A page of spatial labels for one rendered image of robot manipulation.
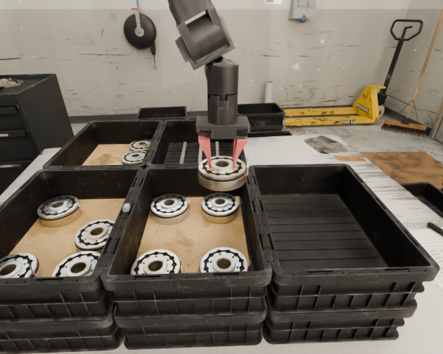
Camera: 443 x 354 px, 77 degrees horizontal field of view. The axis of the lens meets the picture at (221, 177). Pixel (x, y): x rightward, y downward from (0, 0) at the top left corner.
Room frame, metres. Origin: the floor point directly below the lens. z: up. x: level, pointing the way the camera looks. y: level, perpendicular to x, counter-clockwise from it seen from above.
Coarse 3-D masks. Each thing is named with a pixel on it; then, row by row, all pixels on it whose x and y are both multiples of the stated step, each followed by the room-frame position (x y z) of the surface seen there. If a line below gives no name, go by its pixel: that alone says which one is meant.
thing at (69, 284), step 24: (72, 168) 0.70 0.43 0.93; (96, 168) 0.70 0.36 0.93; (120, 168) 0.70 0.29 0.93; (120, 216) 0.48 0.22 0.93; (96, 264) 0.35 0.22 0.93; (0, 288) 0.30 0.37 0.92; (24, 288) 0.30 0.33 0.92; (48, 288) 0.30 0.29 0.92; (72, 288) 0.31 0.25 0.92; (96, 288) 0.31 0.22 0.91
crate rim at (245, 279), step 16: (144, 176) 0.65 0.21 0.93; (256, 208) 0.51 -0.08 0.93; (128, 224) 0.46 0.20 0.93; (256, 224) 0.45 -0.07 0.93; (112, 256) 0.36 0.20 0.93; (224, 272) 0.33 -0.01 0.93; (240, 272) 0.33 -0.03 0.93; (256, 272) 0.33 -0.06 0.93; (112, 288) 0.31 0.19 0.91; (128, 288) 0.31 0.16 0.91; (144, 288) 0.31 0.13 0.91; (160, 288) 0.31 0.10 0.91; (176, 288) 0.31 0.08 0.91; (192, 288) 0.31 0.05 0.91
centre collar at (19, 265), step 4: (4, 264) 0.40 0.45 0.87; (8, 264) 0.40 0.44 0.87; (12, 264) 0.40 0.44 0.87; (16, 264) 0.40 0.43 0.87; (20, 264) 0.40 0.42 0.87; (0, 268) 0.39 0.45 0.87; (4, 268) 0.39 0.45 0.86; (16, 268) 0.39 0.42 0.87; (20, 268) 0.39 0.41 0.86; (0, 272) 0.38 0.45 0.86; (12, 272) 0.38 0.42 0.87; (16, 272) 0.38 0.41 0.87; (0, 276) 0.37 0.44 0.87; (4, 276) 0.37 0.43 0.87; (8, 276) 0.37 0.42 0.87; (12, 276) 0.37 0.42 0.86
